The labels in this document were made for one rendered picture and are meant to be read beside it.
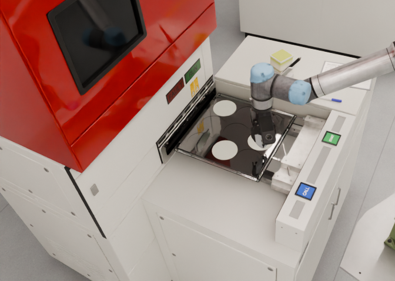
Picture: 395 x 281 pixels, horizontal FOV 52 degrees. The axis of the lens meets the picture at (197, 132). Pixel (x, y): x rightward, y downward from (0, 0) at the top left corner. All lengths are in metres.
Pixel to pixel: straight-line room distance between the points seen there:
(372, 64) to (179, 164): 0.82
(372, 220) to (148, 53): 0.94
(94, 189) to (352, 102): 1.02
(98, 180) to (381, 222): 0.96
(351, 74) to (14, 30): 0.97
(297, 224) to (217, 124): 0.58
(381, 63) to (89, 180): 0.97
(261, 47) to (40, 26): 1.23
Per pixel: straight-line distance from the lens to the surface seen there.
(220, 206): 1.54
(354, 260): 1.47
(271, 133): 1.41
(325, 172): 1.47
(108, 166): 1.38
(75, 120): 1.12
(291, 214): 1.36
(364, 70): 1.39
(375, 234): 1.53
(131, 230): 1.67
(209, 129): 1.69
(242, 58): 1.93
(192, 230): 1.58
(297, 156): 1.61
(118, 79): 1.21
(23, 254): 2.72
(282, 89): 1.30
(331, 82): 1.40
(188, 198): 1.58
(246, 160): 1.56
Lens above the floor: 2.10
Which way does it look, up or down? 46 degrees down
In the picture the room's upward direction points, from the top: 10 degrees counter-clockwise
